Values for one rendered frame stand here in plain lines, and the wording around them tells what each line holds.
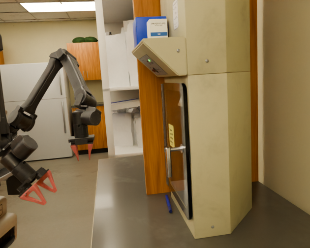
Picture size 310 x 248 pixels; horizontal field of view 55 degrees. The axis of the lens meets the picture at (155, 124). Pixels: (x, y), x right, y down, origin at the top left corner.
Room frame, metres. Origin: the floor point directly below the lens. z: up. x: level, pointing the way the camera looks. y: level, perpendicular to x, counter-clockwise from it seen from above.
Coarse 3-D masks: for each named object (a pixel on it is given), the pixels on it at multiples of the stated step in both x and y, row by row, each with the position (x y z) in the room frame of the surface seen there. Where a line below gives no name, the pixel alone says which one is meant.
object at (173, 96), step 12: (168, 84) 0.98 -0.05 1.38; (180, 84) 0.82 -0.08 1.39; (168, 96) 0.99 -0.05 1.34; (180, 96) 0.83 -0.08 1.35; (168, 108) 1.01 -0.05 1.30; (180, 108) 0.84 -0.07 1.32; (168, 120) 1.02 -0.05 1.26; (180, 120) 0.84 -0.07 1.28; (168, 132) 1.03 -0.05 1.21; (180, 132) 0.85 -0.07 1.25; (168, 144) 1.04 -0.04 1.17; (180, 144) 0.86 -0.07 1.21; (180, 156) 0.87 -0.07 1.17; (180, 168) 0.87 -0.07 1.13; (180, 180) 0.88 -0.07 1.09; (180, 192) 0.89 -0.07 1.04; (180, 204) 0.90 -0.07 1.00
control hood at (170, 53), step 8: (144, 40) 0.77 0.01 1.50; (152, 40) 0.78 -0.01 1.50; (160, 40) 0.78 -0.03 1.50; (168, 40) 0.78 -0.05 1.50; (176, 40) 0.79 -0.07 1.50; (184, 40) 0.79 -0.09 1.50; (136, 48) 0.93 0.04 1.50; (144, 48) 0.82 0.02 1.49; (152, 48) 0.78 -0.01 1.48; (160, 48) 0.78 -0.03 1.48; (168, 48) 0.78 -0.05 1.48; (176, 48) 0.79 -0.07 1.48; (184, 48) 0.79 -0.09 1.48; (136, 56) 1.06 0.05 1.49; (152, 56) 0.83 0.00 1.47; (160, 56) 0.78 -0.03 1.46; (168, 56) 0.78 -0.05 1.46; (176, 56) 0.79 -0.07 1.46; (184, 56) 0.79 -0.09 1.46; (144, 64) 1.08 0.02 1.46; (160, 64) 0.84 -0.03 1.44; (168, 64) 0.78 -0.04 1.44; (176, 64) 0.79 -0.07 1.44; (184, 64) 0.79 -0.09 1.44; (168, 72) 0.86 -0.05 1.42; (176, 72) 0.79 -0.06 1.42; (184, 72) 0.79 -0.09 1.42
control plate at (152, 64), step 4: (144, 56) 0.92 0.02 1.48; (148, 56) 0.88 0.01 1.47; (140, 60) 1.06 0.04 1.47; (144, 60) 0.99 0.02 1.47; (148, 60) 0.93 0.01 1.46; (152, 60) 0.88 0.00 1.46; (148, 64) 1.01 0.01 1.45; (152, 64) 0.95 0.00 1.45; (156, 64) 0.89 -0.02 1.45; (152, 68) 1.02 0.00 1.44; (156, 68) 0.95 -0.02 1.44; (160, 68) 0.89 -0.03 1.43; (156, 72) 1.02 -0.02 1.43; (160, 72) 0.95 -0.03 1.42; (164, 72) 0.90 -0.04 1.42
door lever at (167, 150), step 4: (164, 148) 0.83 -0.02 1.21; (168, 148) 0.83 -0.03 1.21; (172, 148) 0.83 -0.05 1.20; (176, 148) 0.83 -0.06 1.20; (180, 148) 0.84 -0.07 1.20; (164, 152) 0.83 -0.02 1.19; (168, 152) 0.83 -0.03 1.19; (168, 156) 0.83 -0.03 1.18; (168, 160) 0.83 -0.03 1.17; (168, 164) 0.83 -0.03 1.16; (168, 168) 0.83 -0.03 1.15; (168, 172) 0.83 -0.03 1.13; (168, 176) 0.83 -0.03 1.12
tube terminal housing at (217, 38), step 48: (192, 0) 0.79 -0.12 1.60; (240, 0) 0.90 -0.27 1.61; (192, 48) 0.79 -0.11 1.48; (240, 48) 0.89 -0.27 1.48; (192, 96) 0.79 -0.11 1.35; (240, 96) 0.89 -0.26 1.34; (192, 144) 0.79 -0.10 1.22; (240, 144) 0.88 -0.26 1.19; (192, 192) 0.79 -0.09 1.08; (240, 192) 0.88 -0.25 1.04
